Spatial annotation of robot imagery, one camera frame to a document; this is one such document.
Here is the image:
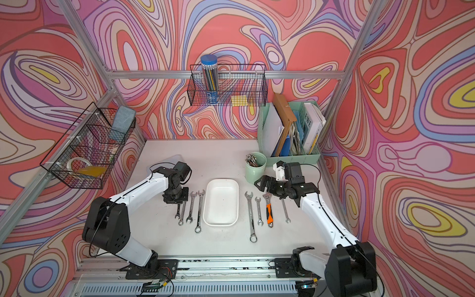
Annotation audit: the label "orange brown folder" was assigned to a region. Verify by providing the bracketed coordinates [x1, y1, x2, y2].
[273, 93, 297, 157]

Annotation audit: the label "chrome ring end wrench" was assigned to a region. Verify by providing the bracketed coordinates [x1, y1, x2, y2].
[178, 201, 187, 226]

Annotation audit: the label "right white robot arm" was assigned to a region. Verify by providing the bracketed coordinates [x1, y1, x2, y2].
[254, 161, 379, 297]

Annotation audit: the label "yellow cloth pad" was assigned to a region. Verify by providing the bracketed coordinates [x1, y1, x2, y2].
[75, 165, 107, 179]

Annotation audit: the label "orange handled adjustable wrench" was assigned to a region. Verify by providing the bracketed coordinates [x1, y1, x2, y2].
[263, 193, 273, 228]

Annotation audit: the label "small chrome wrench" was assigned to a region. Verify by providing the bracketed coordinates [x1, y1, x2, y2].
[255, 197, 263, 226]

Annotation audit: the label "clear tape roll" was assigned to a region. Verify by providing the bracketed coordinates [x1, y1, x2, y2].
[66, 157, 92, 174]

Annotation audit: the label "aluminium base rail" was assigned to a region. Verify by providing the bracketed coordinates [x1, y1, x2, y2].
[73, 254, 383, 297]

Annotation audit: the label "white book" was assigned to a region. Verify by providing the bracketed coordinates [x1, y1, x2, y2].
[303, 103, 326, 155]

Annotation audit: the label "blue capped pencil tube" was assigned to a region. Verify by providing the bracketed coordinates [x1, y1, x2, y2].
[200, 54, 219, 105]

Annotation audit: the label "green plastic file organizer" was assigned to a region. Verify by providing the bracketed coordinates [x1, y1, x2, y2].
[257, 101, 320, 167]

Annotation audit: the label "grey blue sponge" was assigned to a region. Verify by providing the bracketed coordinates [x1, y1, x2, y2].
[111, 106, 136, 134]

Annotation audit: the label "chrome Greenfield combination wrench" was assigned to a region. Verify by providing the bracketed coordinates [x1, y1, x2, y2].
[195, 190, 205, 234]

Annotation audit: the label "black wire wall basket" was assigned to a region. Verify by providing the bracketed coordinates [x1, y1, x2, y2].
[187, 63, 268, 107]

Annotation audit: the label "yellow sticky notes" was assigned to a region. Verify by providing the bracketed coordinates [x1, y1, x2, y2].
[231, 95, 249, 107]

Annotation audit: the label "thin chrome wrench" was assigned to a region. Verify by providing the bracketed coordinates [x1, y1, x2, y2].
[280, 199, 291, 223]

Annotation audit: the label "green ceramic pen cup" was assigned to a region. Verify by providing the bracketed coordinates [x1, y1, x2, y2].
[245, 152, 267, 184]

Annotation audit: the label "chrome 18mm combination wrench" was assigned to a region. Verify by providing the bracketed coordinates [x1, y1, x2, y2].
[186, 191, 197, 224]

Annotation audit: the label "long chrome combination wrench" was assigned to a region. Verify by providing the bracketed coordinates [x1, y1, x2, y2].
[244, 191, 258, 243]

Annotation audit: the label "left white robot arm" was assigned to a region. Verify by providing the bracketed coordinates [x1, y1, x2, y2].
[82, 162, 192, 281]

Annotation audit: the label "white plastic storage box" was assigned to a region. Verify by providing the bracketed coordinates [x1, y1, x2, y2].
[204, 179, 239, 227]

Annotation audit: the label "black wire side basket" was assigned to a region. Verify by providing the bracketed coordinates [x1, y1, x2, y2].
[40, 103, 136, 189]

